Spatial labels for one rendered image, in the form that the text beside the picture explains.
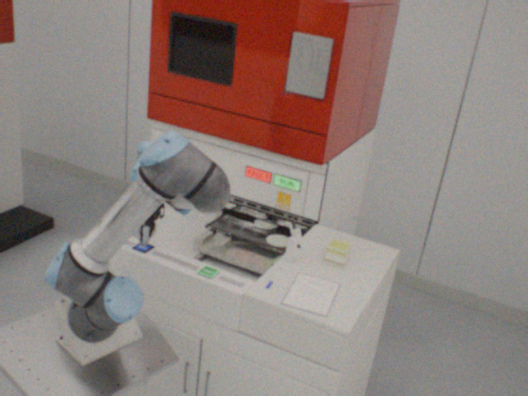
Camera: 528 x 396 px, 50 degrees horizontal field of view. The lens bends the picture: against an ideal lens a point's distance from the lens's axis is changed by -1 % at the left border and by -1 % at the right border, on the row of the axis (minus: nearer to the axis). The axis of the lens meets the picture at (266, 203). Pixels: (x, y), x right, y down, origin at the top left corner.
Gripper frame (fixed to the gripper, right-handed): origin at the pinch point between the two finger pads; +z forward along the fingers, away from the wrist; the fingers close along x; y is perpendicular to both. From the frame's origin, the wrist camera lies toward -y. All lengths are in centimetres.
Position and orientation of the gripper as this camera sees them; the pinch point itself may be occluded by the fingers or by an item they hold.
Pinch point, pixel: (141, 243)
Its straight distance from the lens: 198.5
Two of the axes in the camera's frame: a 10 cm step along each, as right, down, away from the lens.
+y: 4.3, -3.2, 8.5
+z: -1.2, 9.1, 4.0
